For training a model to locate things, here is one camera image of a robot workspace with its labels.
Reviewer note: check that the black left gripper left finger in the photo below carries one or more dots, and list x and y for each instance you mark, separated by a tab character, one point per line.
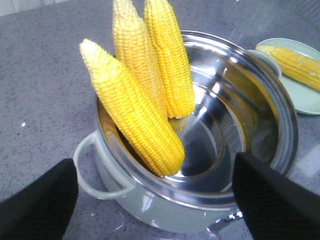
43	209

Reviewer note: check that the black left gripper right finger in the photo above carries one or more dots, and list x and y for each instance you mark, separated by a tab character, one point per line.
274	207

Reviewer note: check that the yellow corn cob white patch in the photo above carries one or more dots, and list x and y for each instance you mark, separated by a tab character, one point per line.
297	66

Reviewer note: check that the pale orange-yellow corn cob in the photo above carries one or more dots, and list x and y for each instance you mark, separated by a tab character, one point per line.
134	48

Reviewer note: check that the bright yellow corn cob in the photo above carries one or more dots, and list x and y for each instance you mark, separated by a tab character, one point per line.
167	40

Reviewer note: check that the sage green electric cooking pot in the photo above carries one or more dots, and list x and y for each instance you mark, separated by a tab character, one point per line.
240	106

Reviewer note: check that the light green round plate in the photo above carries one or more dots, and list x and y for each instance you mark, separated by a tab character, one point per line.
306	100

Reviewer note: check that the grey pleated curtain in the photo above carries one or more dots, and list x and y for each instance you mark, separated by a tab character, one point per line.
8	7

